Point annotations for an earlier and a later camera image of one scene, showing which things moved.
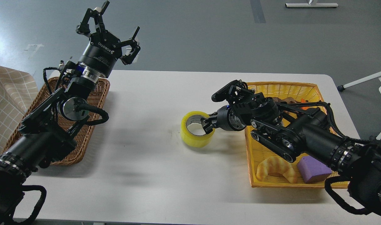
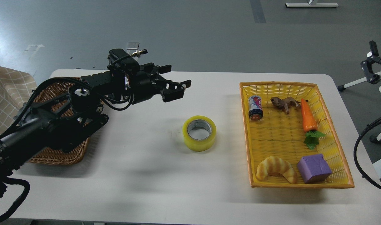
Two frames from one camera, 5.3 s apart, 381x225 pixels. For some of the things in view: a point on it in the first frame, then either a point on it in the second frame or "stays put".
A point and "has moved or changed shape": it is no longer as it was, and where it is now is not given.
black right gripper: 226,120 to 373,57
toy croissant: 276,164 stays put
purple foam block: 312,170 stays put
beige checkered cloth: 13,92 stays put
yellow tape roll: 196,141 has moved or changed shape
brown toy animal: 289,100 stays put
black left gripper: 103,49 to 143,82
